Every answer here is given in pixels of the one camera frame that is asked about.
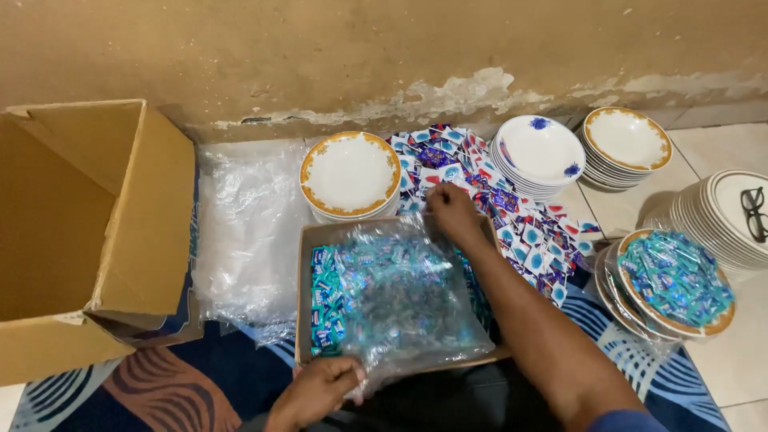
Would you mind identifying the person's right hand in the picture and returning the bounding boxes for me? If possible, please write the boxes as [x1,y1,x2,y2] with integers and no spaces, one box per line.
[425,182,491,250]

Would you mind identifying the person's left hand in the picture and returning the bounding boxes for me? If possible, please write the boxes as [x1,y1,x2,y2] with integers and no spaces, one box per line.
[264,356,368,432]

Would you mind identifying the clear plastic bag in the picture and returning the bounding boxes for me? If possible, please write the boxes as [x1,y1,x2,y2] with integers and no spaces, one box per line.
[333,211,497,402]

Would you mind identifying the heap of teal candy packets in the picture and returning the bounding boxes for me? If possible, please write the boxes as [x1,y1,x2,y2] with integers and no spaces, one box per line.
[309,231,494,358]

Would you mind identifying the person's dark trousers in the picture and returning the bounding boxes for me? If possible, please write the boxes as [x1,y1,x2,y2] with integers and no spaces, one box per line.
[240,359,568,432]

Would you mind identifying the stack of gold-rimmed white plates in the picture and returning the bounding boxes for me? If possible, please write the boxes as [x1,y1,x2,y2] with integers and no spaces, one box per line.
[579,106,674,192]
[299,131,403,225]

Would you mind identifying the pile of blue red candy packets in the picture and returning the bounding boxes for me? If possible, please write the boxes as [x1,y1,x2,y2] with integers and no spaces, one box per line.
[387,124,602,308]

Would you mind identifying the shallow cardboard tray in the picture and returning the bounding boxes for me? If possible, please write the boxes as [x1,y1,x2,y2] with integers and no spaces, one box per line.
[294,213,514,368]

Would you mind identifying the stack of blue-flower white plates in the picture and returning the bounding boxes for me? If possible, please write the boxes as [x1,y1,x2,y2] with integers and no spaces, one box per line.
[489,114,586,203]

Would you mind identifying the heap of clear plastic bags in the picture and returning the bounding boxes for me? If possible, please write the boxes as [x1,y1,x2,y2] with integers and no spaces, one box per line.
[192,143,313,348]

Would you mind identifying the blue brown patterned mat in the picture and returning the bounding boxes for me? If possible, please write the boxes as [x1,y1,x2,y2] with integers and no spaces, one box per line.
[9,264,734,432]

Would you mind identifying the stack of plastic-wrapped gold-rimmed plates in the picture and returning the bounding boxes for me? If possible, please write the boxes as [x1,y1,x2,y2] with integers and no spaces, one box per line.
[593,243,673,344]

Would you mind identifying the plastic-wrapped plate of teal candies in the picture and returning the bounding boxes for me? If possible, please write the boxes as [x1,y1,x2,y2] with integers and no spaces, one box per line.
[606,228,738,340]

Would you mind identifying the stack of dark-lined white plates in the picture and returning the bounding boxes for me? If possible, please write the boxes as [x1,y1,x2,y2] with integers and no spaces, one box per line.
[669,169,768,274]

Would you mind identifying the person's blue sleeve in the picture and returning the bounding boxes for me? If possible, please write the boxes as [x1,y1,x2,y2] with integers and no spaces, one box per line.
[585,409,674,432]

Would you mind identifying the large open cardboard box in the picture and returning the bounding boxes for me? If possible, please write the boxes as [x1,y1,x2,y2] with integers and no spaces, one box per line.
[0,99,205,388]

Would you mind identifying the black eyeglasses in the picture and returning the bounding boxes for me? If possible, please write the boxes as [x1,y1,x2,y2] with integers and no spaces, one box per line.
[740,186,768,244]

